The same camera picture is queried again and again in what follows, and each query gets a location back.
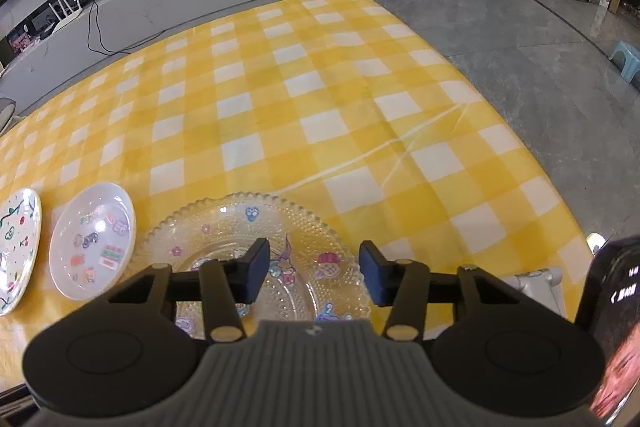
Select yellow checked tablecloth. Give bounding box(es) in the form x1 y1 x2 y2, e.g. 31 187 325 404
0 0 586 408

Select silver phone stand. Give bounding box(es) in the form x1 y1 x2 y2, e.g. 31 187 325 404
505 268 566 318

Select blue plastic stool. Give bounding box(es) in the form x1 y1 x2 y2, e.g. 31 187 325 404
611 41 640 82

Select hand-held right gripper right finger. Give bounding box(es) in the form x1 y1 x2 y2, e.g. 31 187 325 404
359 241 526 342

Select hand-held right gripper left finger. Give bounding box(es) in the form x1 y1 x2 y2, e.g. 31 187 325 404
105 237 272 342

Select small white sticker-print plate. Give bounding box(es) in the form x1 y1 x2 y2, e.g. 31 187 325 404
49 182 137 300

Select smartphone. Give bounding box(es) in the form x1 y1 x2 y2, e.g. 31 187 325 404
575 237 640 427

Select white router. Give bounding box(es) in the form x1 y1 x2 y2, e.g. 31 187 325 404
50 0 83 30

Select black power cable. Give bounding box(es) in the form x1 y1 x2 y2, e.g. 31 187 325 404
87 2 131 56

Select clear glass cartoon plate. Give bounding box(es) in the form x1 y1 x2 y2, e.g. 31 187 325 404
131 191 373 340

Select white fruit-print plate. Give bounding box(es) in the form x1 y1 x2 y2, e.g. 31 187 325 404
0 188 42 318

